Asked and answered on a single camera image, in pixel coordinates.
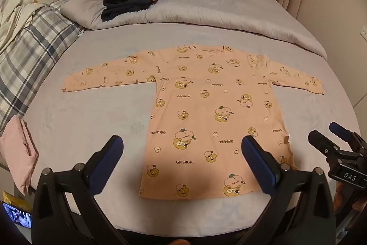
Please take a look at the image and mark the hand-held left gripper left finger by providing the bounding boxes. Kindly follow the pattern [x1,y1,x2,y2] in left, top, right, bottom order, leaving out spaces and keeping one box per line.
[31,135,135,245]

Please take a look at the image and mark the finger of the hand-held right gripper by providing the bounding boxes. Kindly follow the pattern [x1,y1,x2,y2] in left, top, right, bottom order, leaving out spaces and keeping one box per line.
[329,121,367,154]
[308,130,340,161]

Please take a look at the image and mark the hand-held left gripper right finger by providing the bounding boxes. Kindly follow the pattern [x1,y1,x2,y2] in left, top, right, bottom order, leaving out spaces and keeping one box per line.
[241,135,336,245]

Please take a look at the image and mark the peach cartoon print shirt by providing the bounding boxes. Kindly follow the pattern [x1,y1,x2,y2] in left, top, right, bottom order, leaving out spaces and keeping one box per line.
[61,43,324,201]

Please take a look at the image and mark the navy folded clothes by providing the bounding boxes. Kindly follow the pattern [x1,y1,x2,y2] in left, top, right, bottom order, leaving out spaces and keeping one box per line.
[101,0,152,23]

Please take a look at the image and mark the pink bed sheet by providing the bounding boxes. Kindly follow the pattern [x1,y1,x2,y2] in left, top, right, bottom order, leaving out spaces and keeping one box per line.
[23,21,362,237]

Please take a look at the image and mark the pink folded cloth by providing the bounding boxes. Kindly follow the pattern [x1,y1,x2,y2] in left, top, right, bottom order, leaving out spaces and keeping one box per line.
[0,115,39,196]

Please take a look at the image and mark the yellow packet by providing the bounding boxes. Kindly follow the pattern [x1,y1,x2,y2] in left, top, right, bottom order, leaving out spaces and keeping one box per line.
[2,190,31,211]

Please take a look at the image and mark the phone with lit screen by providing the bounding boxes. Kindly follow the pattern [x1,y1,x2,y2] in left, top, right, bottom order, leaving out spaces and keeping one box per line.
[2,201,33,230]

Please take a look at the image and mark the plaid blanket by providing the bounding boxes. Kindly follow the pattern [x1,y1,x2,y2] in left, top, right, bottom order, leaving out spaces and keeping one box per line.
[0,0,95,131]

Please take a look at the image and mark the grey quilt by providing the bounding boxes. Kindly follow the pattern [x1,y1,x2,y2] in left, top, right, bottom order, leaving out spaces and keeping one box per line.
[60,0,328,60]

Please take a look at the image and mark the white crumpled cloth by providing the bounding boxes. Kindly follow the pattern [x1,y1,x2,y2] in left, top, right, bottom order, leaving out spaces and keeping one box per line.
[0,0,46,46]

